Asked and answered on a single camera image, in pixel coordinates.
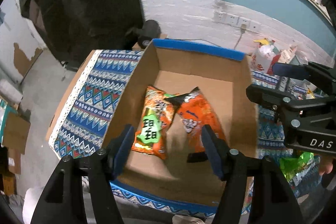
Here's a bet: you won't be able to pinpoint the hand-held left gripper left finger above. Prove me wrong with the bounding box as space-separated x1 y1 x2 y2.
30 124 135 224

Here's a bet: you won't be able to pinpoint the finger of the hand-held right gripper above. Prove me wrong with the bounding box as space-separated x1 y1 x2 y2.
246 84 310 132
272 61 336 93

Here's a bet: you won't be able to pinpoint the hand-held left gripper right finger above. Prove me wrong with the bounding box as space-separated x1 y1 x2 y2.
201 124 306 224

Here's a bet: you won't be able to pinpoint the orange snack packet green label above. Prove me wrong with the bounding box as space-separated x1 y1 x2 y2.
131 86 176 160

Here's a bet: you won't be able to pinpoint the orange snack packet black ends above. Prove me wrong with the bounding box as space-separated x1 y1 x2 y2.
165 87 227 163

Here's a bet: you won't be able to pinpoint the brown cardboard box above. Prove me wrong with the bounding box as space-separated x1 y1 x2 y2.
101 39 259 207

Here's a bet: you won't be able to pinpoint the person's right hand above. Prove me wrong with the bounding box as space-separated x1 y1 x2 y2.
319 158 332 175

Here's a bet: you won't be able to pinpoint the white appliance box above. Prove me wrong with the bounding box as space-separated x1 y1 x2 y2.
280 42 298 63

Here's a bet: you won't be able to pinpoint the red and white bag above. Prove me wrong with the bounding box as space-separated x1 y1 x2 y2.
251 44 281 75

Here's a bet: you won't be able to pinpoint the yellow green toy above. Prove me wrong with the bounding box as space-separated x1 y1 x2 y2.
253 38 276 46

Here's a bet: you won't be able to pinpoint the blue patterned tablecloth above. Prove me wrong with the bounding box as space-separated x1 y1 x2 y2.
49 49 326 215

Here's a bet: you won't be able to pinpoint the flat cardboard sheet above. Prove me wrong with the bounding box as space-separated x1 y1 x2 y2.
0 106 30 155

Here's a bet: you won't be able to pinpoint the black round device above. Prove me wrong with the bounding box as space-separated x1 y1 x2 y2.
126 20 161 47

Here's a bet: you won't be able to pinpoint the black curtain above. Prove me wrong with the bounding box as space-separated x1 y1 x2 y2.
18 0 145 67

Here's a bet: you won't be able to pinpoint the grey power cable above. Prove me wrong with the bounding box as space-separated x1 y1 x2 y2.
189 25 247 51

